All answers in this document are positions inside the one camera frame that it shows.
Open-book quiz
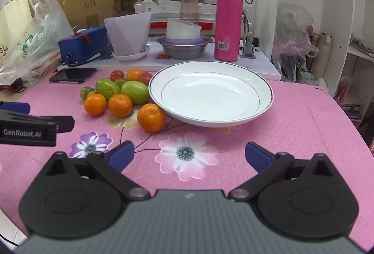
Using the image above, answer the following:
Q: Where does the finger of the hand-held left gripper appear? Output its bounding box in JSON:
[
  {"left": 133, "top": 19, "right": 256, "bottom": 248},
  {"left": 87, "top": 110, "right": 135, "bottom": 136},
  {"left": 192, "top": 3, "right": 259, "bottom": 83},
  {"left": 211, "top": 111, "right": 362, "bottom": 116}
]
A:
[
  {"left": 0, "top": 101, "right": 31, "bottom": 115},
  {"left": 0, "top": 109, "right": 75, "bottom": 134}
]

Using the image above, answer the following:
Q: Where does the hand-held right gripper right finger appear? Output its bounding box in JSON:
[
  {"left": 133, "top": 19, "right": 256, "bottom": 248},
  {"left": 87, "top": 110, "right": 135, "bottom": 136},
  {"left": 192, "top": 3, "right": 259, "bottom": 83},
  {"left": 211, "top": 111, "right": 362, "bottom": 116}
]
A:
[{"left": 228, "top": 141, "right": 335, "bottom": 201}]

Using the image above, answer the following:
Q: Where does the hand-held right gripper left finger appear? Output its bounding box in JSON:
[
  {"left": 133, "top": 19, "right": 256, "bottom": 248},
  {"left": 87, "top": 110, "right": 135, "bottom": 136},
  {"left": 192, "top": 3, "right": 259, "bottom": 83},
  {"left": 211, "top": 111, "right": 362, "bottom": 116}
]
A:
[{"left": 39, "top": 141, "right": 151, "bottom": 201}]

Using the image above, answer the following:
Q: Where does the orange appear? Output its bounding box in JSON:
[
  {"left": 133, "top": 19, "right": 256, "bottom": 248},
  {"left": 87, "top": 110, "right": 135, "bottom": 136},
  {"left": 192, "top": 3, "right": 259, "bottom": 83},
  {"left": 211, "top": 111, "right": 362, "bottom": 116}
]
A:
[
  {"left": 84, "top": 93, "right": 107, "bottom": 117},
  {"left": 137, "top": 103, "right": 166, "bottom": 133},
  {"left": 108, "top": 93, "right": 133, "bottom": 118},
  {"left": 126, "top": 68, "right": 144, "bottom": 82}
]

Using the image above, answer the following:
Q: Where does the large green fruit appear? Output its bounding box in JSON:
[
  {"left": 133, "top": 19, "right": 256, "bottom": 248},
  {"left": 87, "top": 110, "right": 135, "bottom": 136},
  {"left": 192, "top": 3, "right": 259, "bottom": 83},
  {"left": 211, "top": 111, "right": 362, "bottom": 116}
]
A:
[
  {"left": 95, "top": 79, "right": 121, "bottom": 99},
  {"left": 120, "top": 80, "right": 150, "bottom": 105}
]

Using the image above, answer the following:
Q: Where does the white ceramic plate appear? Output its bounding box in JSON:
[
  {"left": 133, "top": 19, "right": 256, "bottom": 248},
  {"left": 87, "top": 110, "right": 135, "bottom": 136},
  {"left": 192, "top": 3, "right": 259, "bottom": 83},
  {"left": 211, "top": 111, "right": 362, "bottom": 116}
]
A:
[{"left": 148, "top": 61, "right": 274, "bottom": 127}]

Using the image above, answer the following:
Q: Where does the dark red cloth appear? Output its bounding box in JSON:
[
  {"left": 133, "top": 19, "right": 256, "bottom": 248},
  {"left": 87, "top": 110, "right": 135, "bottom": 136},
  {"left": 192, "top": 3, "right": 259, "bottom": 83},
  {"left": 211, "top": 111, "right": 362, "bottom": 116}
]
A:
[{"left": 0, "top": 78, "right": 29, "bottom": 94}]

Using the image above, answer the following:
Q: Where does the pink floral mat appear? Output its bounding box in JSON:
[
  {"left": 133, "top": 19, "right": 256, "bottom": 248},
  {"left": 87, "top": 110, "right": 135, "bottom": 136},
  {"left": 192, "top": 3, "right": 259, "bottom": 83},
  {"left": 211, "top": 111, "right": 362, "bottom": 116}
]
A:
[{"left": 0, "top": 67, "right": 374, "bottom": 251}]

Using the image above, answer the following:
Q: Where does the black smartphone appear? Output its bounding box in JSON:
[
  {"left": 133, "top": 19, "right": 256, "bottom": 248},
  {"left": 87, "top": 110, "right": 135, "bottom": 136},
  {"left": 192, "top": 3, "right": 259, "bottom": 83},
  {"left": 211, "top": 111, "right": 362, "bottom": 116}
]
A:
[{"left": 49, "top": 68, "right": 97, "bottom": 84}]

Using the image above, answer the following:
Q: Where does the white plastic bag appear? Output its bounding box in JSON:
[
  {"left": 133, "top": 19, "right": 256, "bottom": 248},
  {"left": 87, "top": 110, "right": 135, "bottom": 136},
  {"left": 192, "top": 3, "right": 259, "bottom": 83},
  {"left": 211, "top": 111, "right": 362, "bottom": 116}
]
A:
[{"left": 0, "top": 0, "right": 73, "bottom": 88}]

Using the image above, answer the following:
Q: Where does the blue box device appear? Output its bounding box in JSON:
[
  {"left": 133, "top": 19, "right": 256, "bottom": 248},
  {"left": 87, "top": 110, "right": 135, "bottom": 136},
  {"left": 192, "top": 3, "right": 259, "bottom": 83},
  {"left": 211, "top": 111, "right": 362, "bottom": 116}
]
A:
[{"left": 58, "top": 27, "right": 109, "bottom": 67}]

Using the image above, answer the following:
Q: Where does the white platform board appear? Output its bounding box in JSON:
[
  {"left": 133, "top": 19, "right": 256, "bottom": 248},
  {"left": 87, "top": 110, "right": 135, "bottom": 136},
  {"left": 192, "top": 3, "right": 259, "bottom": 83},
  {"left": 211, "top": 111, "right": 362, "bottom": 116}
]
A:
[{"left": 57, "top": 41, "right": 282, "bottom": 81}]

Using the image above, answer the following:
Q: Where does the white pot saucer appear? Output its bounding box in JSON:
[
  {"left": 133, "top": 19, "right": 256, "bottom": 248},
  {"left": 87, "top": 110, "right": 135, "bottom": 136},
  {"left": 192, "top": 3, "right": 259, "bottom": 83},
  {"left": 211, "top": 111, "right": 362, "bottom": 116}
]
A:
[{"left": 112, "top": 45, "right": 150, "bottom": 62}]

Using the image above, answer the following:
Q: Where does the metal clamp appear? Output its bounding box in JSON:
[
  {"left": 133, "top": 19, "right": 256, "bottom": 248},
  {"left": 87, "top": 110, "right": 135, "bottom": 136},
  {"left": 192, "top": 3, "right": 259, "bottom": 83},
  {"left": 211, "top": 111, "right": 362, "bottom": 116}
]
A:
[{"left": 239, "top": 13, "right": 259, "bottom": 59}]

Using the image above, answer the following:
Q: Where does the white plant pot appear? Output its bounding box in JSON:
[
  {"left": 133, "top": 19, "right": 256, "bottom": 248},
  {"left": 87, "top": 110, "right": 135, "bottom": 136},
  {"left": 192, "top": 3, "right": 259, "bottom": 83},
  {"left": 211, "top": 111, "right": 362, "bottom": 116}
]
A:
[{"left": 104, "top": 11, "right": 153, "bottom": 55}]

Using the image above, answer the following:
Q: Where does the beige flask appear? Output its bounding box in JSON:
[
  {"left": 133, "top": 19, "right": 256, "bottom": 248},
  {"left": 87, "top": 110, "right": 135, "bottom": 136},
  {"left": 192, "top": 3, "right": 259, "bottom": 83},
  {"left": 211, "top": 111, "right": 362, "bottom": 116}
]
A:
[{"left": 311, "top": 33, "right": 333, "bottom": 79}]

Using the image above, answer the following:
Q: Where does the clear plastic bag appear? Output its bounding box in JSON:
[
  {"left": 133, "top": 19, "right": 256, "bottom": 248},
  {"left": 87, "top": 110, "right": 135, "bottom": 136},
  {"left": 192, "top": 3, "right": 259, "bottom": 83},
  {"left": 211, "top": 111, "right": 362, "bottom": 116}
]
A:
[{"left": 270, "top": 3, "right": 319, "bottom": 82}]

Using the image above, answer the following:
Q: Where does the steel bowl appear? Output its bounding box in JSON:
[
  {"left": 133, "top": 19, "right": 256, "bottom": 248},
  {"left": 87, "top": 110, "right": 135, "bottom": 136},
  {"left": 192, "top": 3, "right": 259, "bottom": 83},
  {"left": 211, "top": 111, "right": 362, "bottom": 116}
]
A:
[{"left": 156, "top": 36, "right": 213, "bottom": 60}]

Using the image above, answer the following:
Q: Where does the purple plastic bowl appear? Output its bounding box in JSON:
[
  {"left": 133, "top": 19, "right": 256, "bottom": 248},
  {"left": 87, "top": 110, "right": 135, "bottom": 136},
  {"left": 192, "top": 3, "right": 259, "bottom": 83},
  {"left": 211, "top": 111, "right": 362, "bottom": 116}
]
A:
[{"left": 163, "top": 35, "right": 206, "bottom": 46}]

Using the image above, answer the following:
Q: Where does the pink thermos bottle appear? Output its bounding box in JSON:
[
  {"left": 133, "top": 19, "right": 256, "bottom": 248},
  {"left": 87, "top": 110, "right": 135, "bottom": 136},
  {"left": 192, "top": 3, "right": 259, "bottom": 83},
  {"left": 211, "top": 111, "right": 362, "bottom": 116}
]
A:
[{"left": 214, "top": 0, "right": 253, "bottom": 62}]

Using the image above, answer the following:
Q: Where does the clear pink glass cup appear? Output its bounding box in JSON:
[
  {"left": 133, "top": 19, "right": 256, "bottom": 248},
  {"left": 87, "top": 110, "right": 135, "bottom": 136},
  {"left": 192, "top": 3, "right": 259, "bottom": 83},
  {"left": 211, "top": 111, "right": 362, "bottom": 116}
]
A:
[{"left": 180, "top": 0, "right": 199, "bottom": 24}]

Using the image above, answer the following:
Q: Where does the white shelf unit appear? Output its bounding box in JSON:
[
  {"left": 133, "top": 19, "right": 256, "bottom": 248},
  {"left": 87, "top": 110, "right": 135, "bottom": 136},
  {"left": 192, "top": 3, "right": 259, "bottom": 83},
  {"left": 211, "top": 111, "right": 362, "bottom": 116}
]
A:
[{"left": 320, "top": 0, "right": 374, "bottom": 152}]

